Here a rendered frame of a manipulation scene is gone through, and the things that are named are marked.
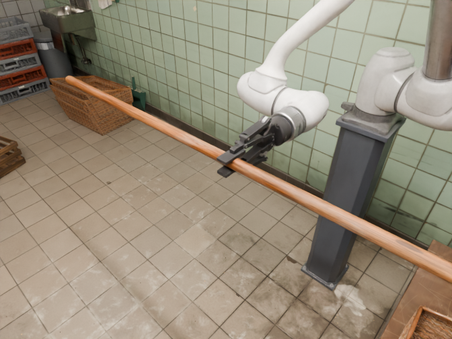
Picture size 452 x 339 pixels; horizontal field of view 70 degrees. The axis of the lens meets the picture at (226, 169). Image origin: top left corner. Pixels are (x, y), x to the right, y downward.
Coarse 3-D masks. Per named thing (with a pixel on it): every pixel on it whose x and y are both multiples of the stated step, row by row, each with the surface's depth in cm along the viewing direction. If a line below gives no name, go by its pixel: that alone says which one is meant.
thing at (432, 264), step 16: (96, 96) 107; (112, 96) 104; (128, 112) 97; (144, 112) 94; (160, 128) 89; (176, 128) 87; (192, 144) 82; (208, 144) 80; (240, 160) 75; (256, 176) 71; (272, 176) 70; (288, 192) 67; (304, 192) 65; (320, 208) 63; (336, 208) 62; (352, 224) 59; (368, 224) 58; (368, 240) 59; (384, 240) 56; (400, 240) 55; (400, 256) 55; (416, 256) 53; (432, 256) 53; (432, 272) 52; (448, 272) 51
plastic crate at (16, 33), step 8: (8, 24) 361; (16, 24) 366; (24, 24) 339; (0, 32) 326; (8, 32) 331; (16, 32) 360; (24, 32) 342; (32, 32) 348; (0, 40) 336; (8, 40) 334; (16, 40) 340
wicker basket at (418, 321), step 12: (420, 312) 94; (432, 312) 93; (408, 324) 101; (420, 324) 98; (432, 324) 95; (444, 324) 93; (408, 336) 88; (420, 336) 101; (432, 336) 97; (444, 336) 95
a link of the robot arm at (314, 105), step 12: (276, 96) 95; (288, 96) 93; (300, 96) 92; (312, 96) 93; (324, 96) 96; (276, 108) 95; (300, 108) 89; (312, 108) 90; (324, 108) 94; (312, 120) 90
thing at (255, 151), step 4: (268, 144) 84; (272, 144) 85; (252, 148) 84; (256, 148) 83; (260, 148) 83; (264, 148) 83; (268, 148) 85; (248, 152) 83; (252, 152) 82; (256, 152) 82; (260, 152) 83; (244, 156) 82; (248, 156) 82; (252, 156) 81; (256, 156) 83; (244, 160) 82; (248, 160) 80; (252, 160) 82
